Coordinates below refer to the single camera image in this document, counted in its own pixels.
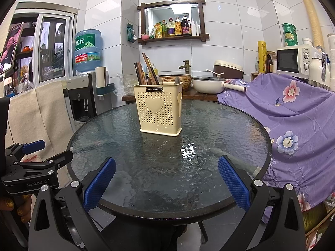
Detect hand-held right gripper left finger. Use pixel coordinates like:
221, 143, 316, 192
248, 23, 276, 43
27, 157, 117, 251

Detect smartphone on stand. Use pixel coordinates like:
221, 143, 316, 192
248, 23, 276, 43
0, 22, 24, 72

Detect dark wooden display shelf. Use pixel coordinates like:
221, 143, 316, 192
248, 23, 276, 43
10, 18, 36, 95

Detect white microwave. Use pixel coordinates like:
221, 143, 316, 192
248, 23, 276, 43
276, 44, 318, 77

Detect white thermos pot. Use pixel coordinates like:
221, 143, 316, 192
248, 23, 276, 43
308, 50, 331, 89

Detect teal cup holder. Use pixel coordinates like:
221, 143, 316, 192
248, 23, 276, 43
95, 83, 116, 95

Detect wooden framed mirror shelf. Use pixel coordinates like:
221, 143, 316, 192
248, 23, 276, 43
137, 0, 210, 45

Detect yellow roll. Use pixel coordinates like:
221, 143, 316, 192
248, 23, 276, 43
258, 41, 267, 74

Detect beige cloth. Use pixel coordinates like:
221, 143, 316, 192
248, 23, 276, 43
5, 81, 76, 160

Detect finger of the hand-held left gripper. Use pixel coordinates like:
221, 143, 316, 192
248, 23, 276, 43
5, 140, 46, 160
1, 150, 74, 182

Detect wooden counter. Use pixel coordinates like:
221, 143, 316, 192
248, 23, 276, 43
122, 87, 219, 105

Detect stack of green noodle bowls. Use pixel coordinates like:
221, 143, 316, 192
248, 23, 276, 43
282, 23, 298, 47

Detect clear plastic bags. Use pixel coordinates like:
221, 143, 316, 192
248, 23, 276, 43
116, 74, 137, 97

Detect row of condiment bottles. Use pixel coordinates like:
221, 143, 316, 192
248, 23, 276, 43
150, 15, 201, 38

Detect white framed window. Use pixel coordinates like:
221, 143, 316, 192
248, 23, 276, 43
33, 13, 76, 84

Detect white pan with glass lid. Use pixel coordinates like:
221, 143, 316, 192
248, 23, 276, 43
192, 75, 247, 95

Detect woven pattern sink basin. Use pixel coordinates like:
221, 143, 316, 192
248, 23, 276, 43
157, 74, 193, 92

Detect green hanging packet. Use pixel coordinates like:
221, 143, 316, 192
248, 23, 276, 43
127, 23, 138, 42

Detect blue water jug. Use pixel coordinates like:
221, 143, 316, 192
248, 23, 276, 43
74, 29, 102, 75

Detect brown and white rice cooker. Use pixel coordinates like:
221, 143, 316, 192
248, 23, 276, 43
213, 60, 245, 80

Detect purple floral cloth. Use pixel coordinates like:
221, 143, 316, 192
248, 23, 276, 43
217, 73, 335, 215

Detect person's left hand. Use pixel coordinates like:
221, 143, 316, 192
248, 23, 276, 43
0, 196, 33, 224

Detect cream plastic utensil holder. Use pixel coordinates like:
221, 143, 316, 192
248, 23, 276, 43
133, 82, 183, 136

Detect round glass table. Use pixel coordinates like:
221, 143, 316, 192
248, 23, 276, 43
67, 99, 273, 243

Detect grey water dispenser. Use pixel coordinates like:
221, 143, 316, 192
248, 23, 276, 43
62, 73, 110, 126

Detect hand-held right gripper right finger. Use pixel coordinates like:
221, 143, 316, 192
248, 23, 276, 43
218, 155, 307, 251

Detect tall cream cup stack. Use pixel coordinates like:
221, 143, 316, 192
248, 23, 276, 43
300, 0, 325, 50

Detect white paper cup tube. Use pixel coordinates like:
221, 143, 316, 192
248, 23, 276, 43
95, 67, 107, 88

